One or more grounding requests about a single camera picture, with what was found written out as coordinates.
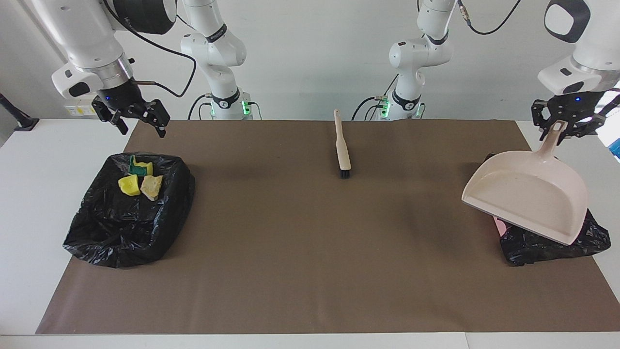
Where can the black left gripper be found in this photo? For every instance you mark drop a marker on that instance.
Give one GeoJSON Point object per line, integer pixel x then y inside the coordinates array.
{"type": "Point", "coordinates": [576, 104]}

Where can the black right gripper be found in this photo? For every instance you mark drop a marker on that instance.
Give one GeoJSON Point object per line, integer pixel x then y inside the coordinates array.
{"type": "Point", "coordinates": [121, 97]}

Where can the yellow sponge piece green backed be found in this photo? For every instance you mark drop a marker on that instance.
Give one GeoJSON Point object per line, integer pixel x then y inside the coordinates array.
{"type": "Point", "coordinates": [138, 169]}

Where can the tan sponge lump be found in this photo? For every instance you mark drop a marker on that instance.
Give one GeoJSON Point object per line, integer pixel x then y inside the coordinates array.
{"type": "Point", "coordinates": [151, 186]}

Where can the beige plastic dustpan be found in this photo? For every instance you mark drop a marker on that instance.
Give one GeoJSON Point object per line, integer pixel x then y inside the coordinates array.
{"type": "Point", "coordinates": [528, 194]}

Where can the beige hand brush black bristles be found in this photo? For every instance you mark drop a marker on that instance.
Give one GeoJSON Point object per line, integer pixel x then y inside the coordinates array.
{"type": "Point", "coordinates": [343, 150]}

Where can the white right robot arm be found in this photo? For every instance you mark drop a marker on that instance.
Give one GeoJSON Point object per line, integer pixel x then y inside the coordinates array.
{"type": "Point", "coordinates": [97, 43]}

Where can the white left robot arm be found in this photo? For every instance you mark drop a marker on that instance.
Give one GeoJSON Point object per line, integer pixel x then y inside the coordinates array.
{"type": "Point", "coordinates": [416, 53]}

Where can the black plastic trash bag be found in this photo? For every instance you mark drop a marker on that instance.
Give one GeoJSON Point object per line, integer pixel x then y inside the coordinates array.
{"type": "Point", "coordinates": [121, 232]}
{"type": "Point", "coordinates": [542, 247]}

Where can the pink plastic bin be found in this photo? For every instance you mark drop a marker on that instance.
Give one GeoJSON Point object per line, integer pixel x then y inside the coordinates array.
{"type": "Point", "coordinates": [500, 226]}

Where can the black clamp stand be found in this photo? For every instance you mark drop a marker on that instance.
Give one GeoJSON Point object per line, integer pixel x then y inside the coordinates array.
{"type": "Point", "coordinates": [612, 109]}
{"type": "Point", "coordinates": [22, 121]}

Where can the blue object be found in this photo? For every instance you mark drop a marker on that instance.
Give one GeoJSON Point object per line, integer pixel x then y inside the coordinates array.
{"type": "Point", "coordinates": [616, 149]}

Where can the brown table mat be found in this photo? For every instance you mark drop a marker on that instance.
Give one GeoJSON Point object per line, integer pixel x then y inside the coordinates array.
{"type": "Point", "coordinates": [310, 300]}

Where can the white wall outlet box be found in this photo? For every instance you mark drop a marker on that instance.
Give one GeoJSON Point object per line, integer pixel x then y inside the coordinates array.
{"type": "Point", "coordinates": [80, 110]}

